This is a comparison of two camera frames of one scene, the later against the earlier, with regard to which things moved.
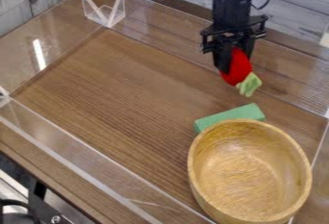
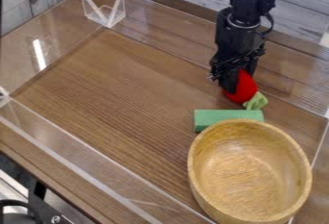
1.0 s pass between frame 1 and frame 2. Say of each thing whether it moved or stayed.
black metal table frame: stayed
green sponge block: moved
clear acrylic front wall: stayed
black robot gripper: moved
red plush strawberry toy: moved
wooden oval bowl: stayed
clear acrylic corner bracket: stayed
